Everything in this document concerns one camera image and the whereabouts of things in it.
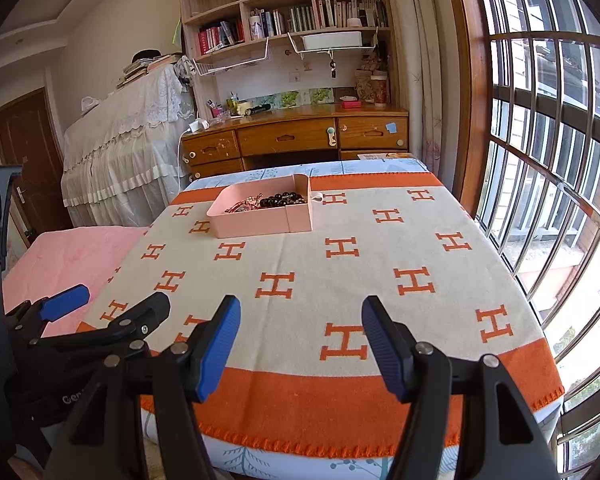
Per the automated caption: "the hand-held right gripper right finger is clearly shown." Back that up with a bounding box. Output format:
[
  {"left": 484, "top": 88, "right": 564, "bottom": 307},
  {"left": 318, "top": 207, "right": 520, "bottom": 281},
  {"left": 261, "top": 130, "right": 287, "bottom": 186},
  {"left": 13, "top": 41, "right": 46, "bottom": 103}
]
[{"left": 361, "top": 295, "right": 561, "bottom": 480}]

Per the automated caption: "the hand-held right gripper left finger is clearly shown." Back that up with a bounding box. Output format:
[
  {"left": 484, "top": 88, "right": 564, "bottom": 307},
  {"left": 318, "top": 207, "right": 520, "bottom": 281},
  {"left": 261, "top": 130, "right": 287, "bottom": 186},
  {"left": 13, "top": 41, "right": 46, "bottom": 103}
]
[{"left": 42, "top": 294, "right": 242, "bottom": 480}]

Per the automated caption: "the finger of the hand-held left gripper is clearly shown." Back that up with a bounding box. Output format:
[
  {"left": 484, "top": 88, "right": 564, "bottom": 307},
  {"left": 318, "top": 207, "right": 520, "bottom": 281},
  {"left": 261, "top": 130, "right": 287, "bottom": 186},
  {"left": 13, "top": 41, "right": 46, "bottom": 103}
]
[
  {"left": 30, "top": 291, "right": 172, "bottom": 364},
  {"left": 4, "top": 284, "right": 91, "bottom": 342}
]

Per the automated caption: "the pink plastic tray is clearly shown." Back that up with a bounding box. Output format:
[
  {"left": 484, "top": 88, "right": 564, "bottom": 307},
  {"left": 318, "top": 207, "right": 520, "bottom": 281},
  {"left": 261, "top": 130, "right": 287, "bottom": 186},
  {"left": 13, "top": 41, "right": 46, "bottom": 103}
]
[{"left": 206, "top": 174, "right": 314, "bottom": 239}]

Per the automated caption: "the gold hair comb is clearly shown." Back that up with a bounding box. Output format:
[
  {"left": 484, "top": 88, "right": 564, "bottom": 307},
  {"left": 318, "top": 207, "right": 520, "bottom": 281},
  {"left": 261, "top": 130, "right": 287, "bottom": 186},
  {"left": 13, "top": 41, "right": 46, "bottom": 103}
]
[{"left": 223, "top": 197, "right": 261, "bottom": 214}]

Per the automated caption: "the black bead bracelet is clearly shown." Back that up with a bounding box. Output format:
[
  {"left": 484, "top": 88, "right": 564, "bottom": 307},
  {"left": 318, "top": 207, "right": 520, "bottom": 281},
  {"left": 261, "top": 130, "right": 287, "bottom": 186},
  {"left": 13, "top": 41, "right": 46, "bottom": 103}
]
[{"left": 259, "top": 191, "right": 308, "bottom": 209}]

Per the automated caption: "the pink blanket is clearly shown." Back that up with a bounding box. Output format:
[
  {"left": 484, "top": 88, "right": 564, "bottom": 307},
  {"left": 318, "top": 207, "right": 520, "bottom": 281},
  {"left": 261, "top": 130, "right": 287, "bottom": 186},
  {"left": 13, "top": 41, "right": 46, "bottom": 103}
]
[{"left": 2, "top": 226, "right": 148, "bottom": 338}]

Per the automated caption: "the orange patterned blanket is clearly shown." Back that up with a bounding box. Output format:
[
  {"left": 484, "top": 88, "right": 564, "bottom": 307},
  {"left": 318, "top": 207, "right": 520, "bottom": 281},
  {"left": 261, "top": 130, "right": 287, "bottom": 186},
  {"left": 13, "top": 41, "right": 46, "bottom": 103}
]
[{"left": 77, "top": 172, "right": 565, "bottom": 461}]

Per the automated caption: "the brown wooden door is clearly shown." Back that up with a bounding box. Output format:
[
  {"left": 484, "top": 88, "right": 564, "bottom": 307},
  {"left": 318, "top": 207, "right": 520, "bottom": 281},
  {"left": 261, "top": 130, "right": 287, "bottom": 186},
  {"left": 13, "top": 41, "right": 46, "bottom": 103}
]
[{"left": 0, "top": 87, "right": 73, "bottom": 248}]

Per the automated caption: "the white lace covered furniture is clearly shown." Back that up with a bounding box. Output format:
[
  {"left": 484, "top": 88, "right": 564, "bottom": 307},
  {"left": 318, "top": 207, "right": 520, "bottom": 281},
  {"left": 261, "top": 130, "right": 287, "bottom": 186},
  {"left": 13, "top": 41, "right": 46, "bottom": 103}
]
[{"left": 61, "top": 65, "right": 196, "bottom": 228}]

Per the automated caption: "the wooden desk with drawers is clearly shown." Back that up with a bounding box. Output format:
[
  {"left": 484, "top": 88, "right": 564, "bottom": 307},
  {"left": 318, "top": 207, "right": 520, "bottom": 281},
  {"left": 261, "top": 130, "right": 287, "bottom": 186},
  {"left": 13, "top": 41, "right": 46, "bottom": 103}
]
[{"left": 180, "top": 105, "right": 411, "bottom": 181}]

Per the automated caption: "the pile of old books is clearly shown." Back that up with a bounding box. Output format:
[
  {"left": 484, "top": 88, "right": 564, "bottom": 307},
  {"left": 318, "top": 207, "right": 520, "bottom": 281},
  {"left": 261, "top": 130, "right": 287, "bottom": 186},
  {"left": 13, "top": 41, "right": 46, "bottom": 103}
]
[{"left": 117, "top": 55, "right": 183, "bottom": 88}]

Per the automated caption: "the window with metal bars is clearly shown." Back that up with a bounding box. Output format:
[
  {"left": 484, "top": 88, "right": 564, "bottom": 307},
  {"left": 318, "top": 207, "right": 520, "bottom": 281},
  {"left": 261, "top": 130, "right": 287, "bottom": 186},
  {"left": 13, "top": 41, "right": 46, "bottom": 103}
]
[{"left": 472, "top": 0, "right": 600, "bottom": 480}]

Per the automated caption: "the red and white cup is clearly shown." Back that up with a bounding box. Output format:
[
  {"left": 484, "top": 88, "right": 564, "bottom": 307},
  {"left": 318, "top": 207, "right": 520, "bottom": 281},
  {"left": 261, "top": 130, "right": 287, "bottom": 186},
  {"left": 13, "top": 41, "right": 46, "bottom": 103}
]
[{"left": 371, "top": 72, "right": 388, "bottom": 106}]

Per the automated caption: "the patterned beige bag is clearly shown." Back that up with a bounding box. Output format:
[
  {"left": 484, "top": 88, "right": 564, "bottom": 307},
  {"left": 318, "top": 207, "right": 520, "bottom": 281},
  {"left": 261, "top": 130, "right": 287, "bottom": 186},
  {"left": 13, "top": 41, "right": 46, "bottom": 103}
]
[{"left": 355, "top": 67, "right": 376, "bottom": 103}]

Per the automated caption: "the pale floral curtain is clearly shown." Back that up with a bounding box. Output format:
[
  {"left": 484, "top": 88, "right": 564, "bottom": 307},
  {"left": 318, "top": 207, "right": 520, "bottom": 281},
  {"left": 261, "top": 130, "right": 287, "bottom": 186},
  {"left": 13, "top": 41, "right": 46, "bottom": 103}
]
[{"left": 380, "top": 0, "right": 461, "bottom": 206}]

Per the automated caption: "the wooden bookshelf hutch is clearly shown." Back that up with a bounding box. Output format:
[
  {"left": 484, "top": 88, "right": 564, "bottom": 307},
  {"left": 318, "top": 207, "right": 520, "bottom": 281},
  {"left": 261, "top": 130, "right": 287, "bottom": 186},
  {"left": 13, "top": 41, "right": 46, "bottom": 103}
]
[{"left": 177, "top": 0, "right": 396, "bottom": 111}]

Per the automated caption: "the white rectangular box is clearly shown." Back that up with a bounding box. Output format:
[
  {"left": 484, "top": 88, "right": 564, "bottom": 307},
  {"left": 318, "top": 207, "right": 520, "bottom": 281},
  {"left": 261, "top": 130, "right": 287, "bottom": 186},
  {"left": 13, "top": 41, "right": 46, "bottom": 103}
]
[{"left": 301, "top": 31, "right": 363, "bottom": 51}]

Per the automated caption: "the row of shelf books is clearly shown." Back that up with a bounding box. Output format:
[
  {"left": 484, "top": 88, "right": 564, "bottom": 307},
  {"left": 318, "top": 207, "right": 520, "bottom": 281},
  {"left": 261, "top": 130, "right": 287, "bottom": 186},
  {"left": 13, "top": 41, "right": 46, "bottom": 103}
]
[{"left": 197, "top": 0, "right": 388, "bottom": 56}]

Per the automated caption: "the white charger cable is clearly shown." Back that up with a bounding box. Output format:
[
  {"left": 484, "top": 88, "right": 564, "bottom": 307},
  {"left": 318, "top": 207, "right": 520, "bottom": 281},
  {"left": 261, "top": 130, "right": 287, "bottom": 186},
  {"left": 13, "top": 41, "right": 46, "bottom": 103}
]
[{"left": 178, "top": 127, "right": 193, "bottom": 181}]

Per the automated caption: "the white wire shelf basket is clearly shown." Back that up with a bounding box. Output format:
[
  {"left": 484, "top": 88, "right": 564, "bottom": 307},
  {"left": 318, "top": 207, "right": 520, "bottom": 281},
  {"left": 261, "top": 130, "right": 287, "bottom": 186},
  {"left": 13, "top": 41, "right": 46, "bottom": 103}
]
[
  {"left": 192, "top": 37, "right": 272, "bottom": 77},
  {"left": 287, "top": 30, "right": 378, "bottom": 58}
]

